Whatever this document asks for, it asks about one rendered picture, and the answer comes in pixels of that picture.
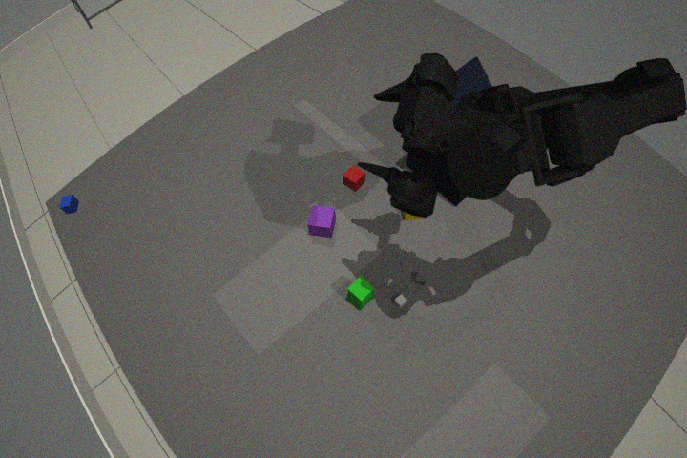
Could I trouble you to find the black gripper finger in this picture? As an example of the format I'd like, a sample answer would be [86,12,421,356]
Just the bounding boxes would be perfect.
[373,63,420,103]
[358,162,402,194]

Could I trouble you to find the blue cube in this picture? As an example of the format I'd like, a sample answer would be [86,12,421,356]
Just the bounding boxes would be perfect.
[60,195,79,214]

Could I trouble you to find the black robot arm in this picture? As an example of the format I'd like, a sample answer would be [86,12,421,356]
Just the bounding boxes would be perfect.
[393,58,687,200]

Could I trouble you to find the purple cube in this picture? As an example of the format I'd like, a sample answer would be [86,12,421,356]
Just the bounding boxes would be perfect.
[307,205,336,238]

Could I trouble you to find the yellow cube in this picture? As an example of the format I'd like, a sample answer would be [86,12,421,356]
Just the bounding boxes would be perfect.
[403,211,421,220]

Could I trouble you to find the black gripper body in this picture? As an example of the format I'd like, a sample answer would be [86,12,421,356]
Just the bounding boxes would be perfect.
[390,53,485,218]

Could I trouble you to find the red block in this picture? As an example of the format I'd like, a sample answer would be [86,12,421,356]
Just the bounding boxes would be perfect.
[343,165,365,192]

